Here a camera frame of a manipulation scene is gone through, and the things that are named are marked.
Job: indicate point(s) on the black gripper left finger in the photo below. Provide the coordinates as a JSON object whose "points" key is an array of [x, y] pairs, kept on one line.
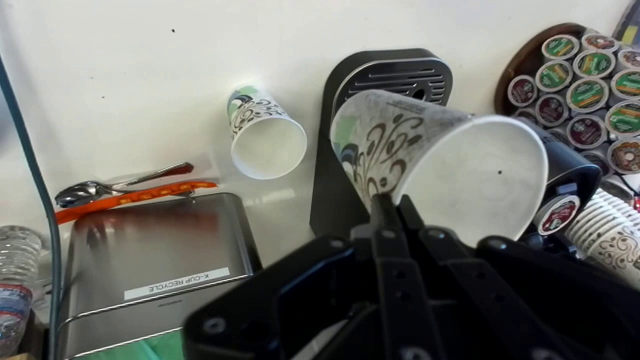
{"points": [[409, 328]]}

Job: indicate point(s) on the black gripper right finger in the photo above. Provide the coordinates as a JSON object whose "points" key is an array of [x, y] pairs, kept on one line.
{"points": [[478, 317]]}

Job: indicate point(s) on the patterned paper cup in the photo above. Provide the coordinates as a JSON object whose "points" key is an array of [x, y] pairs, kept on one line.
{"points": [[265, 140], [472, 174]]}

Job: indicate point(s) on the K-cup pod in machine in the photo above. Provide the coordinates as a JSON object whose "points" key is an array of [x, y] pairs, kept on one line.
{"points": [[557, 212]]}

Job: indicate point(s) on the K-cup pod carousel rack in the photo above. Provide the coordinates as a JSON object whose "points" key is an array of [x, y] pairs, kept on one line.
{"points": [[581, 87]]}

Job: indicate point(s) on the stack of paper cups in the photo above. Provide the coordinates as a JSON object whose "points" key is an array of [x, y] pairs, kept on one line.
{"points": [[607, 233]]}

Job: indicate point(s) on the Keurig coffee machine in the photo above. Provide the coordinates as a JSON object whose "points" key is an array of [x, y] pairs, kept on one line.
{"points": [[425, 77]]}

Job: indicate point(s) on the stainless steel tin box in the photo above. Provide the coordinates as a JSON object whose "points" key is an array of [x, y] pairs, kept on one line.
{"points": [[142, 271]]}

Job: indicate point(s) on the orange stir stick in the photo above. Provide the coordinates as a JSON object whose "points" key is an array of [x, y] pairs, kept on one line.
{"points": [[135, 197]]}

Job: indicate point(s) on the metal spoon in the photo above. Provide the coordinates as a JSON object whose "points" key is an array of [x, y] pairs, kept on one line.
{"points": [[91, 190]]}

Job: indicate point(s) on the clear plastic water bottle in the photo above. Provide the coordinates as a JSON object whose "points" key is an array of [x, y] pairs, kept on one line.
{"points": [[19, 273]]}

